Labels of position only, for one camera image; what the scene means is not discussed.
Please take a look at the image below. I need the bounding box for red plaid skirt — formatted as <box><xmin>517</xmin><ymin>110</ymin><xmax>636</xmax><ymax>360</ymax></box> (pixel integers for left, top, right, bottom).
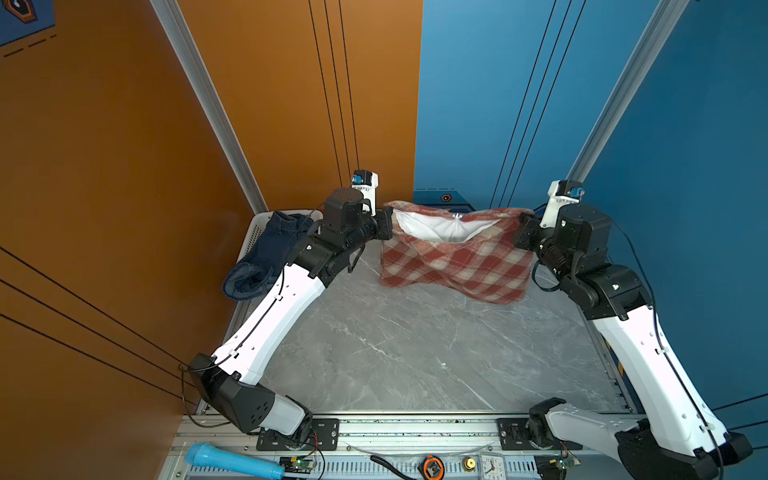
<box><xmin>380</xmin><ymin>201</ymin><xmax>533</xmax><ymax>305</ymax></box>

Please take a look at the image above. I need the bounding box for white plastic laundry basket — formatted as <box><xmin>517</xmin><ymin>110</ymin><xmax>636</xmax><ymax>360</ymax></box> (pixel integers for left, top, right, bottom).
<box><xmin>237</xmin><ymin>209</ymin><xmax>323</xmax><ymax>262</ymax></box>

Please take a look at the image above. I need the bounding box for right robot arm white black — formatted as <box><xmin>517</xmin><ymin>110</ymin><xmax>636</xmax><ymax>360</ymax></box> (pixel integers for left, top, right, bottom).
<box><xmin>513</xmin><ymin>203</ymin><xmax>754</xmax><ymax>479</ymax></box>

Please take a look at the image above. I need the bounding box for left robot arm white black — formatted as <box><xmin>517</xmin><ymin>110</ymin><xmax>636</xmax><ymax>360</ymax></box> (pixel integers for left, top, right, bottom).
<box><xmin>185</xmin><ymin>183</ymin><xmax>393</xmax><ymax>444</ymax></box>

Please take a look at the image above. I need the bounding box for dark blue denim skirt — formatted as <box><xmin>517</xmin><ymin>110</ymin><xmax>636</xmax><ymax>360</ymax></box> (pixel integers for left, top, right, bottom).
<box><xmin>222</xmin><ymin>211</ymin><xmax>314</xmax><ymax>301</ymax></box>

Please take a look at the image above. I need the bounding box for small white clock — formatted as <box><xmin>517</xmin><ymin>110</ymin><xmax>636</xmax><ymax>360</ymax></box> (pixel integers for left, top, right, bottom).
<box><xmin>479</xmin><ymin>454</ymin><xmax>507</xmax><ymax>480</ymax></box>

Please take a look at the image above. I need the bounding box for small round brass object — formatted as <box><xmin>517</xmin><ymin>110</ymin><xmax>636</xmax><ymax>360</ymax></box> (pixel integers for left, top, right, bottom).
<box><xmin>462</xmin><ymin>456</ymin><xmax>477</xmax><ymax>472</ymax></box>

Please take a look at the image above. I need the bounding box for orange black tape measure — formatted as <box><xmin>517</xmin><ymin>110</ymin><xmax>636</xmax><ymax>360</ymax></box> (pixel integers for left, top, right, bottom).
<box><xmin>419</xmin><ymin>455</ymin><xmax>446</xmax><ymax>480</ymax></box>

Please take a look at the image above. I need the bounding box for small green circuit board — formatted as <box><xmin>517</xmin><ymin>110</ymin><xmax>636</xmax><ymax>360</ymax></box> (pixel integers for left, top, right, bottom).
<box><xmin>279</xmin><ymin>456</ymin><xmax>317</xmax><ymax>475</ymax></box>

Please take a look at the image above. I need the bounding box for blue microphone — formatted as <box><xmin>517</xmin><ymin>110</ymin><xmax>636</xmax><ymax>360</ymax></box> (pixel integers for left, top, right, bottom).
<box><xmin>185</xmin><ymin>443</ymin><xmax>285</xmax><ymax>479</ymax></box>

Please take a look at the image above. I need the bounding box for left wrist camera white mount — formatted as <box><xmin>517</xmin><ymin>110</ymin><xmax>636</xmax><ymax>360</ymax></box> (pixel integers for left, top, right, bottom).
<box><xmin>351</xmin><ymin>170</ymin><xmax>379</xmax><ymax>216</ymax></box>

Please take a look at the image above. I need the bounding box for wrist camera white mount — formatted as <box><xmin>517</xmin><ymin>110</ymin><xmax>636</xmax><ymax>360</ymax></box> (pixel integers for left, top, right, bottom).
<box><xmin>351</xmin><ymin>170</ymin><xmax>379</xmax><ymax>216</ymax></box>
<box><xmin>539</xmin><ymin>180</ymin><xmax>584</xmax><ymax>229</ymax></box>

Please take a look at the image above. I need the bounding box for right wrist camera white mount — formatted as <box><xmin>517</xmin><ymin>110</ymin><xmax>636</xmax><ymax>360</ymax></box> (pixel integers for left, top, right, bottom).
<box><xmin>539</xmin><ymin>180</ymin><xmax>584</xmax><ymax>229</ymax></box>

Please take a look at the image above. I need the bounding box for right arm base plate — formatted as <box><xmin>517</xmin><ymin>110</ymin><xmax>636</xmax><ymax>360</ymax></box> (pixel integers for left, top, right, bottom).
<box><xmin>496</xmin><ymin>417</ymin><xmax>561</xmax><ymax>451</ymax></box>

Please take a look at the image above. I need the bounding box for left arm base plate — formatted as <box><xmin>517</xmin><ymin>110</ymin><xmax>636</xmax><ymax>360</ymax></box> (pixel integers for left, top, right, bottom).
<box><xmin>256</xmin><ymin>418</ymin><xmax>340</xmax><ymax>452</ymax></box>

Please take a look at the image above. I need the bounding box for aluminium front rail frame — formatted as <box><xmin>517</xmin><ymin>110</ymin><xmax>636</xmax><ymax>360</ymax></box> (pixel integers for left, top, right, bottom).
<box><xmin>159</xmin><ymin>412</ymin><xmax>630</xmax><ymax>479</ymax></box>

